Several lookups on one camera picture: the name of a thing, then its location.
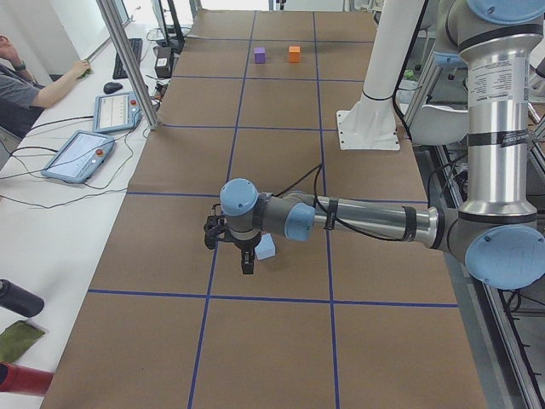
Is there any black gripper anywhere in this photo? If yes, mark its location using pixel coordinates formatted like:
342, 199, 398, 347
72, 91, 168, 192
230, 230, 261, 274

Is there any light blue foam block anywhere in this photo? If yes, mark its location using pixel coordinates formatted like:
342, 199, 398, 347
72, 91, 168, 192
255, 233, 276, 260

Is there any operator forearm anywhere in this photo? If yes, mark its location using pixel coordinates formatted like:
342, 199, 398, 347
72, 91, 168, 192
31, 72, 77, 108

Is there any purple foam block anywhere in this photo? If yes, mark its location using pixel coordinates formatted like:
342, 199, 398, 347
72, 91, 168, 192
254, 47, 267, 65

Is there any orange foam block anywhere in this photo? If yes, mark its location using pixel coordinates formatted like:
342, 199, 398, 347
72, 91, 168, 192
288, 45, 301, 64

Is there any operator hand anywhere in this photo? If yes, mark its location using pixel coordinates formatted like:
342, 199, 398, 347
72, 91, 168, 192
67, 60, 92, 79

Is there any far teach pendant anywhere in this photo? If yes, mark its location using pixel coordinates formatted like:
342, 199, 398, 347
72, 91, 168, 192
93, 92, 142, 134

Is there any teach pendant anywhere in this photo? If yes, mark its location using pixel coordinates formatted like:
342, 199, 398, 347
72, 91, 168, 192
41, 130, 115, 184
93, 92, 142, 134

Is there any near teach pendant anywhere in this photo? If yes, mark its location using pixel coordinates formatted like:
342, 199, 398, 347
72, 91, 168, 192
41, 130, 115, 184

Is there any black box on table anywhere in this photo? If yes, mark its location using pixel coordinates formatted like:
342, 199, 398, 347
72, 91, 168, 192
154, 47, 173, 78

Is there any black computer mouse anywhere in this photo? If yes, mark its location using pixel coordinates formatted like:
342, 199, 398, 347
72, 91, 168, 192
103, 82, 123, 95

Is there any black monitor stand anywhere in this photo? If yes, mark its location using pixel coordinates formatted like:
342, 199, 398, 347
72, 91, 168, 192
157, 0, 185, 55

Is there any white chair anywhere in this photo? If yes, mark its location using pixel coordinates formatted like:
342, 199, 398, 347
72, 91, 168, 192
410, 104, 469, 146

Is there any black keyboard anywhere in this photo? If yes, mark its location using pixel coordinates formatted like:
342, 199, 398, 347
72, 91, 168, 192
112, 37, 144, 80

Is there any black water bottle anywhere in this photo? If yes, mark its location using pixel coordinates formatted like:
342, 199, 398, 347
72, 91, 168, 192
1, 279, 44, 318

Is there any green cloth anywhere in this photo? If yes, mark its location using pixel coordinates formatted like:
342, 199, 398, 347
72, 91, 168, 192
1, 320, 45, 363

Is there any red bottle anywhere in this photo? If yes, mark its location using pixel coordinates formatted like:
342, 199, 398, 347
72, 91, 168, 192
1, 362, 54, 397

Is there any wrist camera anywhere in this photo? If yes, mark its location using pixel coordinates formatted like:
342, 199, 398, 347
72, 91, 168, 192
204, 203, 231, 250

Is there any white camera mast base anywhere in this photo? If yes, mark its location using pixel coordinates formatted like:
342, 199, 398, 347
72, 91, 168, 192
336, 0, 426, 151

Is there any aluminium frame post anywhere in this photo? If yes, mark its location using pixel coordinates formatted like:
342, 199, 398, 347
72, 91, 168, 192
96, 0, 159, 130

